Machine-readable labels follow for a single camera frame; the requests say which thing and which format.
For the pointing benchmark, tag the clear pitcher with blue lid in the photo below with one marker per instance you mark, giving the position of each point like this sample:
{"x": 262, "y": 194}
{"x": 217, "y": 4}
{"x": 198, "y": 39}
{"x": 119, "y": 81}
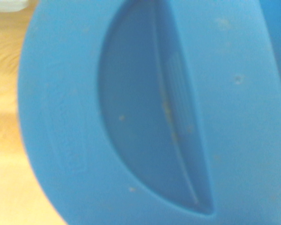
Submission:
{"x": 154, "y": 117}

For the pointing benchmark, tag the cereal container with white lid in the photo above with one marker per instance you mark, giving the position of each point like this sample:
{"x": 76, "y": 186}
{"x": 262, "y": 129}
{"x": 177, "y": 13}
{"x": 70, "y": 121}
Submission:
{"x": 7, "y": 4}

